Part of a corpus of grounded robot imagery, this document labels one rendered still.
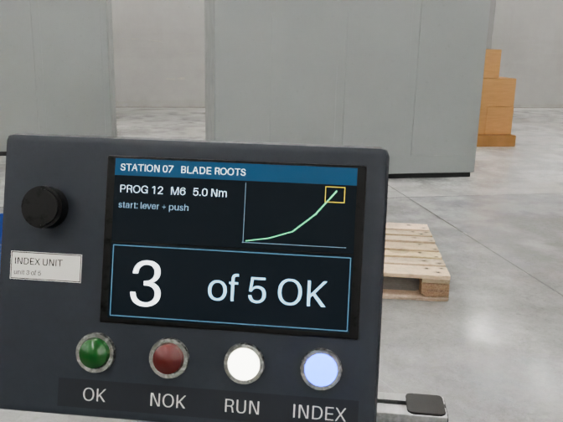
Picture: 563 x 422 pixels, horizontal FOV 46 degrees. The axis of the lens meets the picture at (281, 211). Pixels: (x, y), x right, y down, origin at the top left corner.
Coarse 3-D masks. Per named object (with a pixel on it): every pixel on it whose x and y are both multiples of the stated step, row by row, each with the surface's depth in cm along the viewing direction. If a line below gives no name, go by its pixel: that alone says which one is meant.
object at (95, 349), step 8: (88, 336) 44; (96, 336) 44; (104, 336) 44; (80, 344) 44; (88, 344) 44; (96, 344) 43; (104, 344) 44; (112, 344) 44; (80, 352) 44; (88, 352) 43; (96, 352) 43; (104, 352) 43; (112, 352) 44; (80, 360) 44; (88, 360) 43; (96, 360) 43; (104, 360) 44; (112, 360) 44; (88, 368) 44; (96, 368) 44; (104, 368) 44
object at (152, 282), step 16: (112, 256) 44; (128, 256) 44; (144, 256) 44; (160, 256) 44; (176, 256) 44; (112, 272) 44; (128, 272) 44; (144, 272) 44; (160, 272) 44; (176, 272) 44; (112, 288) 44; (128, 288) 44; (144, 288) 44; (160, 288) 44; (176, 288) 44; (112, 304) 44; (128, 304) 44; (144, 304) 44; (160, 304) 44; (176, 304) 44; (160, 320) 44; (176, 320) 44
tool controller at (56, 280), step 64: (64, 192) 45; (128, 192) 44; (192, 192) 44; (256, 192) 43; (320, 192) 43; (384, 192) 42; (64, 256) 44; (192, 256) 43; (256, 256) 43; (320, 256) 43; (384, 256) 43; (0, 320) 45; (64, 320) 44; (128, 320) 44; (192, 320) 43; (256, 320) 43; (320, 320) 43; (0, 384) 45; (64, 384) 44; (128, 384) 44; (192, 384) 44; (256, 384) 43
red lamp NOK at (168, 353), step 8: (160, 344) 43; (168, 344) 43; (176, 344) 43; (152, 352) 44; (160, 352) 43; (168, 352) 43; (176, 352) 43; (184, 352) 43; (152, 360) 43; (160, 360) 43; (168, 360) 43; (176, 360) 43; (184, 360) 43; (152, 368) 44; (160, 368) 43; (168, 368) 43; (176, 368) 43; (184, 368) 43; (160, 376) 43; (168, 376) 43; (176, 376) 43
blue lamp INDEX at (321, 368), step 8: (312, 352) 42; (320, 352) 42; (328, 352) 42; (304, 360) 42; (312, 360) 42; (320, 360) 42; (328, 360) 42; (336, 360) 42; (304, 368) 42; (312, 368) 42; (320, 368) 42; (328, 368) 42; (336, 368) 42; (304, 376) 42; (312, 376) 42; (320, 376) 42; (328, 376) 42; (336, 376) 42; (312, 384) 42; (320, 384) 42; (328, 384) 42
